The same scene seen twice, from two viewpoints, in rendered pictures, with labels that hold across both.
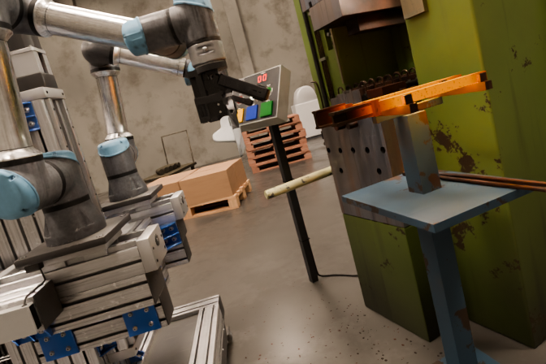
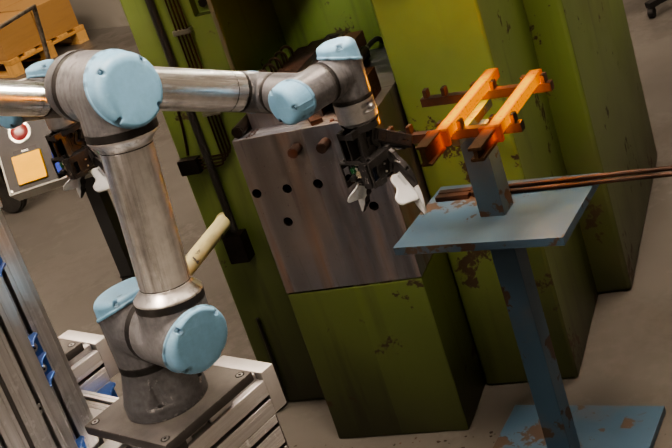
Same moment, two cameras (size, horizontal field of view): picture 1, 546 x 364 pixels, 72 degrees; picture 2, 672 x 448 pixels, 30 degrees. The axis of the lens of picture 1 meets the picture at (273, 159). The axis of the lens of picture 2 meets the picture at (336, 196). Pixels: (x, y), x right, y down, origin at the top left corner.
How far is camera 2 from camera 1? 192 cm
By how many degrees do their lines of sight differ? 41
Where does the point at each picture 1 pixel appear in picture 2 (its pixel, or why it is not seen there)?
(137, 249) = (264, 383)
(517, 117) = not seen: hidden behind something
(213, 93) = (371, 151)
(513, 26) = not seen: outside the picture
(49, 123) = (13, 250)
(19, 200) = (222, 338)
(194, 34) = (360, 91)
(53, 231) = (176, 393)
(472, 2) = not seen: outside the picture
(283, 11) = not seen: outside the picture
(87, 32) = (181, 101)
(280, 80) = not seen: hidden behind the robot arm
